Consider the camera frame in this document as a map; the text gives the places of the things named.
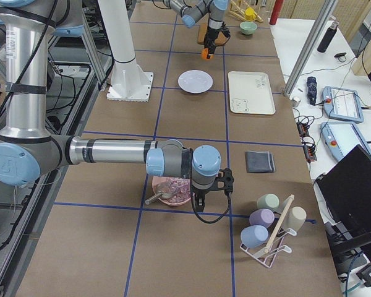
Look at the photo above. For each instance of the near teach pendant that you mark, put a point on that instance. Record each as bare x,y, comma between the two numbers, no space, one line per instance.
342,137

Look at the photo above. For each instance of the wooden mug rack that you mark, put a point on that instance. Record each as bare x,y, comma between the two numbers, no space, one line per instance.
237,8

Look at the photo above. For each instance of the pink bowl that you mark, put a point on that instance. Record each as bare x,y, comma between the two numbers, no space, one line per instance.
180,188

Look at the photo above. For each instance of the white round plate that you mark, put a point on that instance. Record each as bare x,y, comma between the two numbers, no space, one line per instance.
195,81

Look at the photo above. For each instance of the green pastel cup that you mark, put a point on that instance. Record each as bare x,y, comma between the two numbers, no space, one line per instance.
268,201

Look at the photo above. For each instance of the blue pastel cup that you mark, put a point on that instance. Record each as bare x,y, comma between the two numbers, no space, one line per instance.
253,236

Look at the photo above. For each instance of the yellow cup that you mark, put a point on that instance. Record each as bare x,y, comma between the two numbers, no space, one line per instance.
250,14

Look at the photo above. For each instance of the mint green bowl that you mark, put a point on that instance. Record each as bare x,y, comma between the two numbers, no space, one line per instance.
248,28

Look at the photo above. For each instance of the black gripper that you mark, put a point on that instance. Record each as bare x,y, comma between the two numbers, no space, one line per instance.
211,36
200,192

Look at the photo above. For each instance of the black water bottle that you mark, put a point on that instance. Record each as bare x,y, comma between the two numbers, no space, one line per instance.
328,37

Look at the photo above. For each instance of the far teach pendant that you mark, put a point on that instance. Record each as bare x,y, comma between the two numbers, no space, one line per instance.
342,104

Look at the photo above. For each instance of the folded dark umbrella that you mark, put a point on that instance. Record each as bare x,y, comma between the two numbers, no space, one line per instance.
311,90

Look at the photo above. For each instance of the white cup rack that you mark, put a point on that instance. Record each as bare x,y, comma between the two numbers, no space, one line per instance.
266,253

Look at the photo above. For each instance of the orange mandarin fruit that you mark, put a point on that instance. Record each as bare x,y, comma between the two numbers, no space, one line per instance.
205,54

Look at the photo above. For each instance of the beige pastel cup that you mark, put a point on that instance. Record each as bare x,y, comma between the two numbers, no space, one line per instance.
297,217

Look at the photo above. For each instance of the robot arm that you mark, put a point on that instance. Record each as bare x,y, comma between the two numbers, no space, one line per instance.
27,148
191,15

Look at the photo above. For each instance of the small metal cylinder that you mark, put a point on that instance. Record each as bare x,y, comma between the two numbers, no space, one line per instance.
295,101

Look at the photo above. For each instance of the black laptop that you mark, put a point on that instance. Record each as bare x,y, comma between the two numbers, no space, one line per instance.
346,189

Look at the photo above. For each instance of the teach pendant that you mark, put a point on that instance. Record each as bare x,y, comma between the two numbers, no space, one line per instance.
342,104
342,137

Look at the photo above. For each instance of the brown wooden tray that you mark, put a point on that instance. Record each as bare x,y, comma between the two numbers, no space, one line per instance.
201,35

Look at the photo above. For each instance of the purple pastel cup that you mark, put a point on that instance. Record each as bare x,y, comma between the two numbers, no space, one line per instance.
262,217

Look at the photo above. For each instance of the aluminium frame post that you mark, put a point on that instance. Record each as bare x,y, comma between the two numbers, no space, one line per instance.
315,32

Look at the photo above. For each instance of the cream bear tray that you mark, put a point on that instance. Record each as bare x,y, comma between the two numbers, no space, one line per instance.
250,93

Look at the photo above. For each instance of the metal scoop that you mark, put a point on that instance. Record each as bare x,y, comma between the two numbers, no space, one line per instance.
162,191

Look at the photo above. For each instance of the red cylinder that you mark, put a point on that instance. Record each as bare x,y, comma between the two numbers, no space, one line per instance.
276,11

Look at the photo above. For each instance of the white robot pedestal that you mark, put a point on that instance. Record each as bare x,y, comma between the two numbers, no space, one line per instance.
128,80

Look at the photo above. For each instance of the grey folded cloth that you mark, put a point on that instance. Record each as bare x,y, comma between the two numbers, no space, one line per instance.
259,162

